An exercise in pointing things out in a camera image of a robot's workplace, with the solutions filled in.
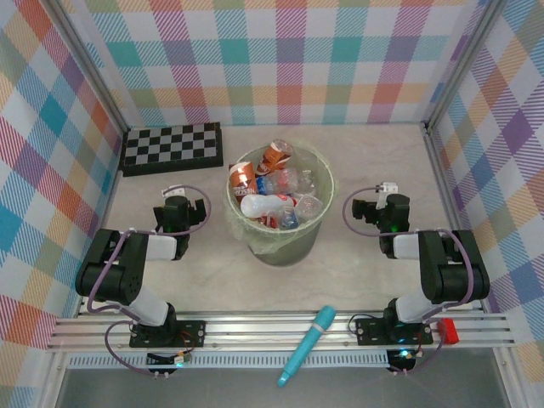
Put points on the right aluminium frame post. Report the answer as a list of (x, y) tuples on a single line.
[(461, 64)]

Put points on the black framed checkerboard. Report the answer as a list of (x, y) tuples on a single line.
[(170, 149)]

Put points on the right black controller board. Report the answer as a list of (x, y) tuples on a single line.
[(401, 360)]

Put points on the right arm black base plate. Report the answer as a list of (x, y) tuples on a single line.
[(370, 331)]

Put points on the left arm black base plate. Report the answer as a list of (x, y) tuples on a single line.
[(191, 333)]

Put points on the translucent green bin liner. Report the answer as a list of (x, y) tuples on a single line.
[(272, 244)]

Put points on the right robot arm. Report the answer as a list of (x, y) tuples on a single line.
[(450, 272)]

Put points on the aluminium frame post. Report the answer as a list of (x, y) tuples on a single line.
[(461, 64), (91, 72)]

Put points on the frosted bottle red-white label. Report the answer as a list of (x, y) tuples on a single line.
[(261, 205)]

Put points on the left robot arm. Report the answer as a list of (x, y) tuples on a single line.
[(110, 272)]

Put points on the left aluminium frame post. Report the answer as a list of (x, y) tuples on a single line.
[(91, 72)]

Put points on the aluminium side rail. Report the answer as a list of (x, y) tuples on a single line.
[(438, 170)]

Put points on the aluminium mounting rail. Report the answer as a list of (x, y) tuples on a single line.
[(263, 336)]

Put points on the left black controller board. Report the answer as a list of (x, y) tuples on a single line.
[(161, 360)]

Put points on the grey mesh bin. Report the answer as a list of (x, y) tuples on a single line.
[(285, 255)]

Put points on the black controller board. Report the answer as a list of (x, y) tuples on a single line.
[(401, 360), (161, 360)]

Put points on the red block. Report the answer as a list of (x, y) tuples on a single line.
[(449, 331)]

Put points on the teal marker pen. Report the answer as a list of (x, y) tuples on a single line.
[(314, 336)]

